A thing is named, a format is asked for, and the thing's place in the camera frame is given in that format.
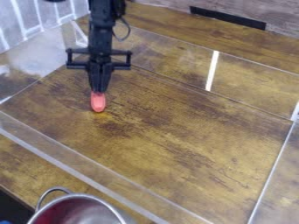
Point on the pink handled metal spoon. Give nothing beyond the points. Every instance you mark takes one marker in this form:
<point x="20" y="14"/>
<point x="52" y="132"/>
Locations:
<point x="98" y="101"/>

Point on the black strip on table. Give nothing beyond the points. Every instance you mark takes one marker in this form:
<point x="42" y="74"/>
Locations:
<point x="229" y="18"/>

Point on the clear acrylic corner bracket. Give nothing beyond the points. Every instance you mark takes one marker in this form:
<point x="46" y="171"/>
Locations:
<point x="82" y="39"/>

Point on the stainless steel pot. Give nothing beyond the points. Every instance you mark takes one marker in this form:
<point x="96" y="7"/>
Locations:
<point x="64" y="207"/>

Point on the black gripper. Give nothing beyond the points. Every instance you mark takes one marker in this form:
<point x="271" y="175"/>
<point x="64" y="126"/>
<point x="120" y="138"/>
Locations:
<point x="99" y="54"/>

